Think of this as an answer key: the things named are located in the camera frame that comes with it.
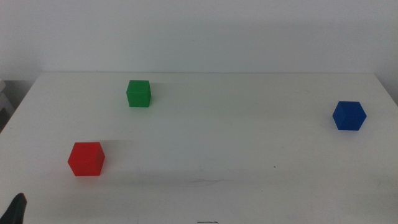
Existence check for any red cube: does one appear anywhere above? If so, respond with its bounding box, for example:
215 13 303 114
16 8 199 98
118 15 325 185
67 142 106 177

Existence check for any green cube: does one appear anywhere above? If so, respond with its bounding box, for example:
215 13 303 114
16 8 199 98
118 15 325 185
126 80 152 108

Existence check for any blue cube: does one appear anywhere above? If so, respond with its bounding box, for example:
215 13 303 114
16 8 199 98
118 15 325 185
332 101 368 131

